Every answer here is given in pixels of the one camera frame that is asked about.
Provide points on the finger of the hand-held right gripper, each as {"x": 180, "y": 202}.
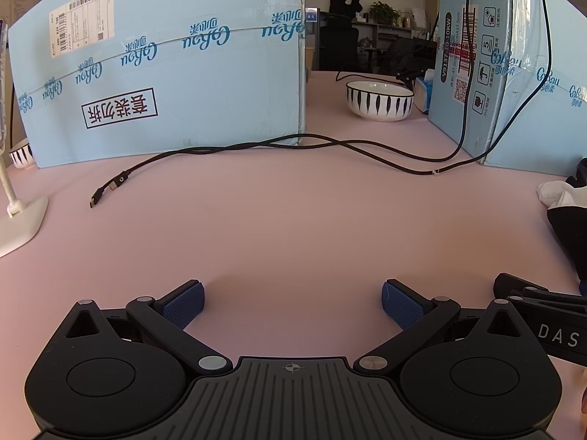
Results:
{"x": 518, "y": 284}

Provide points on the potted green plant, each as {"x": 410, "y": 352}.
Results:
{"x": 385, "y": 13}

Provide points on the black robot claw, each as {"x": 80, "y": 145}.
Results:
{"x": 412, "y": 75}

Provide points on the white and black garment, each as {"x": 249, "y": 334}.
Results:
{"x": 568, "y": 229}

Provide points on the light blue box with barcode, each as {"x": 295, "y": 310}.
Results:
{"x": 513, "y": 101}

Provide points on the white desk stand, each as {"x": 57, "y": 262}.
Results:
{"x": 20, "y": 224}

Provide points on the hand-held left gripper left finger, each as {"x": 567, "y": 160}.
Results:
{"x": 183, "y": 305}

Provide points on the blue tissue pack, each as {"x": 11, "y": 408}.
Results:
{"x": 424, "y": 94}

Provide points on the large light blue cardboard box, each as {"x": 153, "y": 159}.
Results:
{"x": 183, "y": 78}

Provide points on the white bowl with black stripes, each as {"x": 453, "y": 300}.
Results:
{"x": 379, "y": 103}

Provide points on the small striped white bowl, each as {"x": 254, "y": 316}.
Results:
{"x": 20, "y": 156}

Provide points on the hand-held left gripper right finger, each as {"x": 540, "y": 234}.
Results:
{"x": 401, "y": 305}

